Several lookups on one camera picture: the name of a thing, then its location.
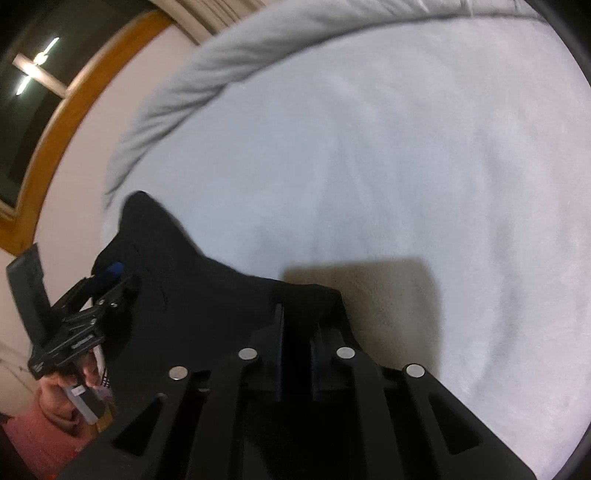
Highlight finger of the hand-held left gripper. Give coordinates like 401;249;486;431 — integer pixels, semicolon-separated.
69;276;139;330
51;262;125;315

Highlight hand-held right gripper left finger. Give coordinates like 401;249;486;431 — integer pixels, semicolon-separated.
58;304;287;480

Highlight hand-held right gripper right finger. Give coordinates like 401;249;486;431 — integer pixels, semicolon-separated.
310;323;539;480

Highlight black pants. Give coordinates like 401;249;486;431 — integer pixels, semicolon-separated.
90;190;365;416

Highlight person's left forearm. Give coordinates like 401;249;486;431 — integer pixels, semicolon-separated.
0;411;93;480

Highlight person's left hand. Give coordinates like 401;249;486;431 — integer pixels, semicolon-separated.
39;357;114;435

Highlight wooden framed window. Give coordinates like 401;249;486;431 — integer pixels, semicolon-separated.
0;0;174;256

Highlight grey quilt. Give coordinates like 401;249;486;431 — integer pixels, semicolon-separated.
104;0;546;204

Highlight light blue bed sheet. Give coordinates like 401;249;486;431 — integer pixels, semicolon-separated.
99;14;591;480

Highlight beige curtain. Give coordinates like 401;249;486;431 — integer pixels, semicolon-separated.
152;0;259;47

